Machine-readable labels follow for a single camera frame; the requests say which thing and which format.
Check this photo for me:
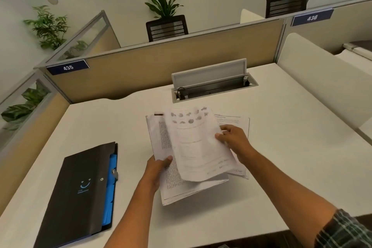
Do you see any person's right forearm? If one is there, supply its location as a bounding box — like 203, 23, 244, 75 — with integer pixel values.
238, 147, 339, 242

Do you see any green plaid shirt sleeve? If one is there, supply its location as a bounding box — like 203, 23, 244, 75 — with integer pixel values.
315, 209, 372, 248

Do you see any green fern plant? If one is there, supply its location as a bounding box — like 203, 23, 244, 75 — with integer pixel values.
23, 5, 70, 51

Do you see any blue number sign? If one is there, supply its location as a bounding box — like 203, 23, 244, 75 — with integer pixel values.
46, 59, 90, 76
291, 9, 335, 27

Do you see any person's left forearm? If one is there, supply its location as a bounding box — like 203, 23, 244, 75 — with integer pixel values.
104, 180, 160, 248

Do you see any white sheet with printed pictures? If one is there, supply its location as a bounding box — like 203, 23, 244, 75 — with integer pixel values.
163, 106, 236, 182

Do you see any beige fabric desk partition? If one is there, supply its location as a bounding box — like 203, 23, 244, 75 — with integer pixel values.
34, 18, 287, 104

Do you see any white chair back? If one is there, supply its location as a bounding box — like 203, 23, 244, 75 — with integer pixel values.
240, 9, 265, 24

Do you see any black mesh office chair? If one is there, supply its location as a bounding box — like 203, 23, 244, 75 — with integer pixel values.
146, 14, 189, 43
265, 0, 309, 19

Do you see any beige partition with grey frame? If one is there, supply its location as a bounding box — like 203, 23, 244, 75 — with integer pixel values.
283, 0, 372, 55

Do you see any white printed paper sheet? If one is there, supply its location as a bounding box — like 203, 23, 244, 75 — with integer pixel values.
214, 113, 251, 180

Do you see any person's right hand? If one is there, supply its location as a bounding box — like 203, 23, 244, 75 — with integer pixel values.
215, 124, 254, 164

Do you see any grey desk cable box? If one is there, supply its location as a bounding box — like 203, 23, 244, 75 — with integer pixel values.
171, 58, 259, 104

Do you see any white desk divider panel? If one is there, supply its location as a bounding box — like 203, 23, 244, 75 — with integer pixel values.
276, 33, 372, 146

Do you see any glass-topped side partition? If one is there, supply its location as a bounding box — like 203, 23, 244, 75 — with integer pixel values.
0, 69, 71, 217
44, 9, 121, 66

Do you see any person's left hand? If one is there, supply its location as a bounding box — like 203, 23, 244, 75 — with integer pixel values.
141, 155, 174, 191

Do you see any green variegated leaf plant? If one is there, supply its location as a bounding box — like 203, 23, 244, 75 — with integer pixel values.
1, 81, 50, 132

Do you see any stack of text-printed papers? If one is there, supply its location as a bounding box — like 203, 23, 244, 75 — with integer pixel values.
145, 112, 229, 206

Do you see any black expanding file folder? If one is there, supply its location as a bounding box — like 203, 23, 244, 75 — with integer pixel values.
33, 141, 119, 248

